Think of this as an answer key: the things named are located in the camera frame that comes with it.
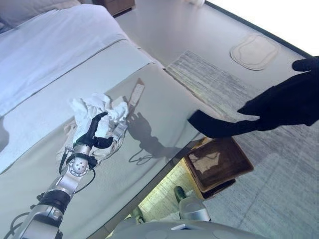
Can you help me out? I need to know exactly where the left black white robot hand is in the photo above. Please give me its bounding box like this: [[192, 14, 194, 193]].
[[73, 111, 117, 150]]

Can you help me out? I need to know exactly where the beige garment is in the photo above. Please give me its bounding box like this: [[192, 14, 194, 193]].
[[58, 78, 146, 166]]

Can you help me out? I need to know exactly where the black garment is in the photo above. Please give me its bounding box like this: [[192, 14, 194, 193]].
[[187, 56, 319, 139]]

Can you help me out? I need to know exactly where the pale beige bed sheet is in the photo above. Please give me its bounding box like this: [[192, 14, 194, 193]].
[[0, 38, 166, 175]]

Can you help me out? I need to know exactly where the large bed with grey cover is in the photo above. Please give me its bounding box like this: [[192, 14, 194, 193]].
[[0, 63, 207, 239]]

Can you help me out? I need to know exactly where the plain grey bed pillow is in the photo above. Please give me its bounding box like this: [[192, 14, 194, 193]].
[[0, 0, 82, 29]]

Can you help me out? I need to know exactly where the brown woven laundry basket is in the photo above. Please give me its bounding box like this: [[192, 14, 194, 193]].
[[182, 136, 254, 200]]

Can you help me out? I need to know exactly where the white duvet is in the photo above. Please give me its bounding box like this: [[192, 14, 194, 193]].
[[0, 3, 127, 118]]

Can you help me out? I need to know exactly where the left grey robot leg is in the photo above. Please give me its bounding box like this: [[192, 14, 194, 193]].
[[123, 208, 148, 225]]

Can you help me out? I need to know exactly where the grey robot leg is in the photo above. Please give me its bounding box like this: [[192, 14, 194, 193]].
[[123, 208, 148, 225], [173, 185, 212, 222]]

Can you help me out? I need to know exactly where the grey robot torso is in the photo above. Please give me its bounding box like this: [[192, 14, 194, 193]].
[[111, 219, 265, 239]]

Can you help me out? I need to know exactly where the right grey robot leg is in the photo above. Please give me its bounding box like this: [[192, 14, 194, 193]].
[[173, 185, 212, 222]]

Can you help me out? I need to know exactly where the brown wooden nightstand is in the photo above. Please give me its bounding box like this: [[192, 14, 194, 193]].
[[104, 0, 136, 17]]

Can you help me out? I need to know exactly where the small beige floor mat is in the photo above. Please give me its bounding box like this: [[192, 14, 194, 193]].
[[229, 34, 279, 72]]

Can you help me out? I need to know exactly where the grey striped area rug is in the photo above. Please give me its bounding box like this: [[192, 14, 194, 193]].
[[138, 50, 319, 239]]

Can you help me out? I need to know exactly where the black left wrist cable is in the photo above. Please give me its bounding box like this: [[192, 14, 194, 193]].
[[58, 146, 97, 195]]

